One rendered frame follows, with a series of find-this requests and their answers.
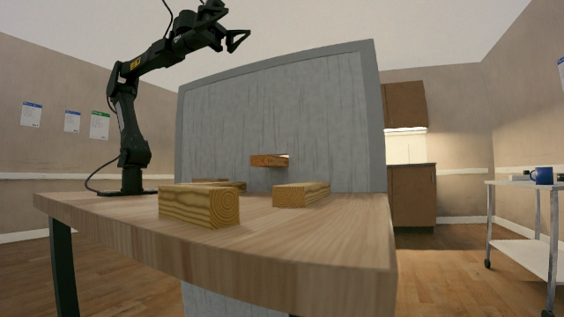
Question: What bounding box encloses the light grey panel with slot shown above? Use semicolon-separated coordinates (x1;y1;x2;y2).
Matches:
174;38;388;317

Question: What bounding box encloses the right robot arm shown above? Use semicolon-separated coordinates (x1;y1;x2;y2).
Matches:
97;10;196;197

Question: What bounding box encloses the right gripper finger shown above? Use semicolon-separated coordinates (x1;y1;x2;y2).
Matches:
195;5;229;33
226;29;251;54

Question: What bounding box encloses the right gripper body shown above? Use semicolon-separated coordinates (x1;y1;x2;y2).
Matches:
184;13;228;53

